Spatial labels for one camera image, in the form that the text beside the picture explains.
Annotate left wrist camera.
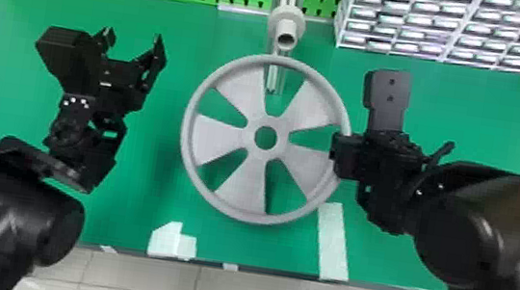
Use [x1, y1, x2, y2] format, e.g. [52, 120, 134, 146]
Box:
[29, 23, 107, 97]

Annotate black cable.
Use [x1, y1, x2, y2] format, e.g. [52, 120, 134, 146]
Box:
[405, 135, 457, 204]

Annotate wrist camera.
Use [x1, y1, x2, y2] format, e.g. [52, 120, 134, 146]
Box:
[356, 66, 415, 137]
[29, 23, 107, 97]

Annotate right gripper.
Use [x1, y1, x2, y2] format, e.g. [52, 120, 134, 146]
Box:
[325, 122, 429, 193]

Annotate metal stand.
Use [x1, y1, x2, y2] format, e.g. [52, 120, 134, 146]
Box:
[257, 0, 311, 99]

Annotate grey wheel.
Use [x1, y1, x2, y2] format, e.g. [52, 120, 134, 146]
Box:
[168, 42, 362, 237]

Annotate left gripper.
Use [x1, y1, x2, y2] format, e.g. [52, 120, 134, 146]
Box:
[83, 25, 172, 126]

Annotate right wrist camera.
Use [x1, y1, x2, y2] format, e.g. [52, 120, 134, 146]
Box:
[356, 66, 415, 137]

